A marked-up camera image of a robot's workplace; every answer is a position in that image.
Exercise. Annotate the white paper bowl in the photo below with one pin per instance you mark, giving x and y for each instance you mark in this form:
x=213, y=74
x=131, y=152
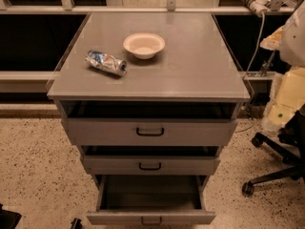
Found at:
x=144, y=45

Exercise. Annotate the white power strip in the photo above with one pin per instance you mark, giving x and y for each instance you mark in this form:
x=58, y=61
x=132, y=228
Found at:
x=257, y=7

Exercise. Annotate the grey drawer cabinet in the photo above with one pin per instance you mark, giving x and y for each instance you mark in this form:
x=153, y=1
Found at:
x=193, y=77

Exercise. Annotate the metal diagonal rod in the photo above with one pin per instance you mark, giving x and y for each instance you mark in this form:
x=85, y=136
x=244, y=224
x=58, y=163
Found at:
x=266, y=65

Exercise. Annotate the grey drawer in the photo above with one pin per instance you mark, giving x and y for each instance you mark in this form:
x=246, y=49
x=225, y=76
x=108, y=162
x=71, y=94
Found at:
x=150, y=201
x=148, y=132
x=151, y=165

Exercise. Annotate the crushed silver blue can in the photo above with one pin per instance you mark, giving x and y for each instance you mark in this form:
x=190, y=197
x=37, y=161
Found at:
x=106, y=63

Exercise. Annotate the black object bottom left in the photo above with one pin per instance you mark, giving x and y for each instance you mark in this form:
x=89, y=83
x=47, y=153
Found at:
x=8, y=219

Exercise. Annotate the small black floor object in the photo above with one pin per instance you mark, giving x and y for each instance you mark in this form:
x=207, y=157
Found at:
x=76, y=224

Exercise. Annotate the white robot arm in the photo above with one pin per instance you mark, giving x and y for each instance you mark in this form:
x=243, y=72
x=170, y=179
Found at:
x=287, y=94

